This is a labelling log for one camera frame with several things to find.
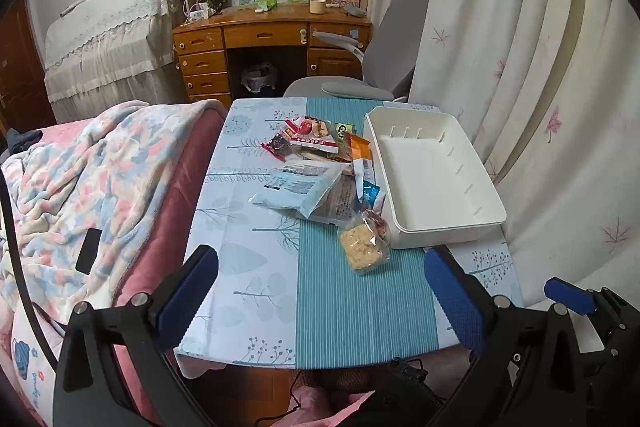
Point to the clear cake packet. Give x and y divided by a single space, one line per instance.
340 204

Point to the grey office chair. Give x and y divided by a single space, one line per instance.
395 37

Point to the white lace cover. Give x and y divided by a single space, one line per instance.
110 37

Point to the white leaf print curtain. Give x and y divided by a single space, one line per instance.
525 82

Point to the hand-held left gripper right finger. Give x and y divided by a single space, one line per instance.
455 302

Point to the white power strip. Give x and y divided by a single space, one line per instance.
199 13

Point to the wooden desk with drawers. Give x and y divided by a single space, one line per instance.
260 34

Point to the dark wooden door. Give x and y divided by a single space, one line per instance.
20 72

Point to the small blue packet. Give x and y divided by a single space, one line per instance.
371 194

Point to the beige cup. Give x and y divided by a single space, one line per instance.
318 7

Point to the pink printed pillow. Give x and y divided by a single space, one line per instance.
35 357

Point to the white plastic storage box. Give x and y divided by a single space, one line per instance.
430 177

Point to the grey cloth item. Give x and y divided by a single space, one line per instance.
355 10

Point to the bin with white liner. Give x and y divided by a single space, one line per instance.
260 79

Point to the dark packet with red ends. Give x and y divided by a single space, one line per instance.
279 144

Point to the pastel patchy blanket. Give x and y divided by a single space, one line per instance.
75 187

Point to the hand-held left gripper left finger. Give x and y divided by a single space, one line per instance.
192 292

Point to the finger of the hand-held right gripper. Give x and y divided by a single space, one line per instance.
567 294

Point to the brown paper packet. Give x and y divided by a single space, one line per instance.
312 154

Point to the black phone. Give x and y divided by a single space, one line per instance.
89 252

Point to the small green packet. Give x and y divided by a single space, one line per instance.
344 129

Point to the orange and white packet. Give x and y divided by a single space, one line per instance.
361 149

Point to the clear yellow crisp packet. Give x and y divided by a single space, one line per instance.
360 249

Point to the leaf print tablecloth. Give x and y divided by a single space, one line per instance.
260 257

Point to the red and white fruit packet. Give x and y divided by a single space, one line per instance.
312 134

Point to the light blue packet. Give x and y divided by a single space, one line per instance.
295 187

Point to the pink clothing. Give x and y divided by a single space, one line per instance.
325 404

